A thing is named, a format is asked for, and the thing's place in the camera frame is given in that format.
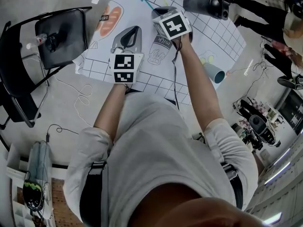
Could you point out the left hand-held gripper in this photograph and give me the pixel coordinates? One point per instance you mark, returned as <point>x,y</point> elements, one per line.
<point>125,67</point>

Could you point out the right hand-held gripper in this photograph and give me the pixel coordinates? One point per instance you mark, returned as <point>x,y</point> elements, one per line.
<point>174,25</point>

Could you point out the blue star wand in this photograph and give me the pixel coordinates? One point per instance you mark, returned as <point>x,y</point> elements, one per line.
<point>149,3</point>

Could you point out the grey-blue cup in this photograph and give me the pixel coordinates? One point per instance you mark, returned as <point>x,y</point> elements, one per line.
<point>211,71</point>

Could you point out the person's left forearm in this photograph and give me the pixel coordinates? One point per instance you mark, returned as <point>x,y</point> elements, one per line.
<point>111,112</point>

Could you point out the person's right forearm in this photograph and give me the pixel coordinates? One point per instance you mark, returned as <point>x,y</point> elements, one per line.
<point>198,86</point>

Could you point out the black tumbler bottle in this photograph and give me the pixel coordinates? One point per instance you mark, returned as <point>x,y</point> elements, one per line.
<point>201,5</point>

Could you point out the white grid tablecloth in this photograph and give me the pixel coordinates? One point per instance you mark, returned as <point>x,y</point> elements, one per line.
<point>208,44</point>

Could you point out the black folding chair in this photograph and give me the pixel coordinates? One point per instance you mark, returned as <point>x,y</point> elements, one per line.
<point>61,37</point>

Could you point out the small black device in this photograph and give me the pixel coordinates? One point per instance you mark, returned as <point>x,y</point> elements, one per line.
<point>55,41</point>

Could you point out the clear plastic bottle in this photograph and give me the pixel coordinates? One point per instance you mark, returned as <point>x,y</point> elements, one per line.
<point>35,41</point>

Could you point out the person's white shirt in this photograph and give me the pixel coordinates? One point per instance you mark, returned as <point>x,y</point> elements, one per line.
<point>154,150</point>

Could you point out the checkered cloth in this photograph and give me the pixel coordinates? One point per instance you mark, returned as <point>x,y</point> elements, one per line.
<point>259,104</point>

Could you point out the light blue jeans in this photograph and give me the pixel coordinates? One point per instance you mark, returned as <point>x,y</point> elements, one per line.
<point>40,159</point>

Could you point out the black round helmet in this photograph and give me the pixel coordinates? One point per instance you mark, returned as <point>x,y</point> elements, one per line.
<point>256,122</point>

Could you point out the black green helmet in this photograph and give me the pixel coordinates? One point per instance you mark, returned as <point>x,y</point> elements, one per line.
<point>33,195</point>

